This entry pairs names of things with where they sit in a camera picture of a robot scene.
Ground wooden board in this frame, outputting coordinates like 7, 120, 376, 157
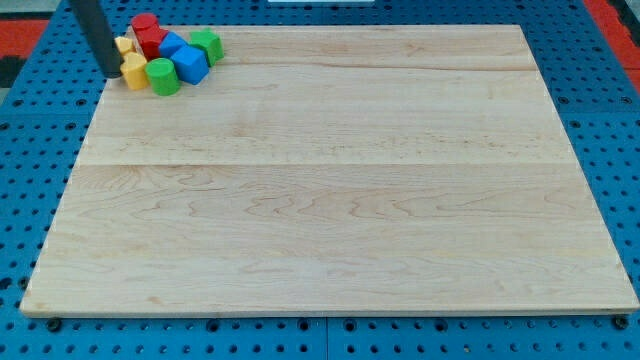
20, 25, 639, 318

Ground blue cube block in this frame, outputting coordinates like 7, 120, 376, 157
170, 45, 209, 85

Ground green star block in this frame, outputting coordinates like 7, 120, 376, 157
189, 28, 224, 67

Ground green cylinder block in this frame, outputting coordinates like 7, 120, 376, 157
145, 58, 181, 96

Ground small blue block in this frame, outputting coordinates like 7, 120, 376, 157
158, 32, 187, 58

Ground yellow heart block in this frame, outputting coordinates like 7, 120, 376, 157
120, 52, 149, 90

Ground red cylinder block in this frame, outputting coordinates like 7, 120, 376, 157
131, 13, 159, 33

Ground small yellow block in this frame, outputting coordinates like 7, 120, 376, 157
114, 36, 136, 57

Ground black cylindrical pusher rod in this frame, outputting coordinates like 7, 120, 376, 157
68, 0, 123, 79

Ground blue perforated table panel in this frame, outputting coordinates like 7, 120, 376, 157
1, 1, 639, 359

